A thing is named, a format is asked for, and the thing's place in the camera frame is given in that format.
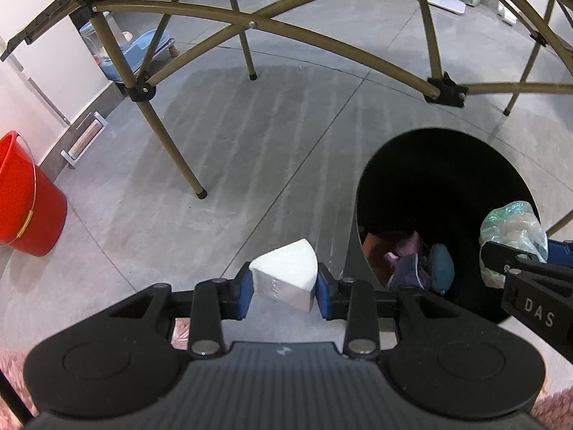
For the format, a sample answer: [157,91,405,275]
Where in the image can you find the red plastic bucket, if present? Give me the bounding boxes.
[0,131,69,258]

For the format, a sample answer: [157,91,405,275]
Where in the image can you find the white floor tray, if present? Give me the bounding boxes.
[425,0,468,16]

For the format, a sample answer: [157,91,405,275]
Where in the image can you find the blue plastic tray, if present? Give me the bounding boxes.
[114,29,177,61]

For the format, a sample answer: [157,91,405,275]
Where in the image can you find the white foam block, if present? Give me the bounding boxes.
[248,237,319,315]

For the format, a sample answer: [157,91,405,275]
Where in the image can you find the tan folding table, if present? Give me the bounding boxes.
[0,0,573,200]

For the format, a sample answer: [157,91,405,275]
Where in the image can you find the white metal floor stand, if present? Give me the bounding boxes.
[60,111,108,168]

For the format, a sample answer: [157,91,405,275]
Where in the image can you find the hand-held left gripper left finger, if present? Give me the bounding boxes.
[107,262,256,360]

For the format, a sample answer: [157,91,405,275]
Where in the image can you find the clear blue plastic container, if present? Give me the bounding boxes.
[80,22,126,83]

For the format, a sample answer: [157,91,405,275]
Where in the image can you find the black round trash bin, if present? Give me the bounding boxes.
[341,128,546,323]

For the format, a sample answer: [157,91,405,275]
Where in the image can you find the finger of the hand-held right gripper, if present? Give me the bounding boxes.
[479,241,573,285]
[546,238,573,267]

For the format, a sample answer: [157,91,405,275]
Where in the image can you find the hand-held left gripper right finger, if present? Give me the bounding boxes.
[314,263,471,361]

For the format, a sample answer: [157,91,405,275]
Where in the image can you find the clear plastic bag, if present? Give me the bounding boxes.
[479,201,549,290]

